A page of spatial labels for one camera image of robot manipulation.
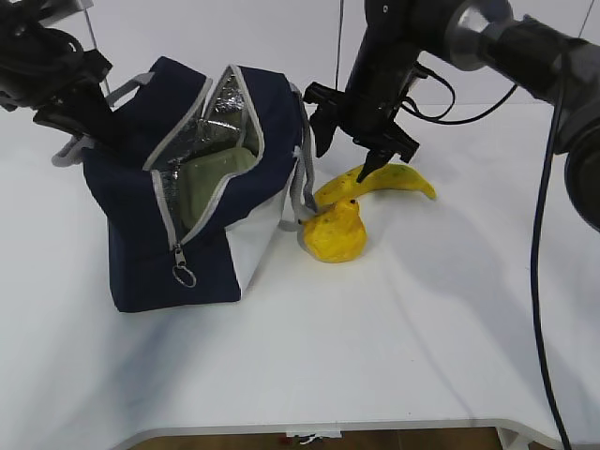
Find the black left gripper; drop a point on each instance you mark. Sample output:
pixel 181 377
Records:
pixel 48 71

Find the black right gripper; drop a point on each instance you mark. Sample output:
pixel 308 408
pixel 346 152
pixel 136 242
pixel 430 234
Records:
pixel 365 110

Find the yellow toy banana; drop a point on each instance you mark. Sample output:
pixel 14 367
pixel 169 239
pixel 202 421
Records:
pixel 389 177

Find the yellow toy pear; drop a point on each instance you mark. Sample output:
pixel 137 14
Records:
pixel 337 235

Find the green lid glass food container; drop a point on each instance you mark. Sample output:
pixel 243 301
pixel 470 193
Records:
pixel 201 180

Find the navy blue lunch bag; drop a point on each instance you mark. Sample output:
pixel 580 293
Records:
pixel 170 115

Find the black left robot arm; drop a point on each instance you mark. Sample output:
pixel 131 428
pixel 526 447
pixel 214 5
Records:
pixel 43 12

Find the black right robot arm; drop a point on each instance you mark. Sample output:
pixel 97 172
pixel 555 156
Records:
pixel 558 69

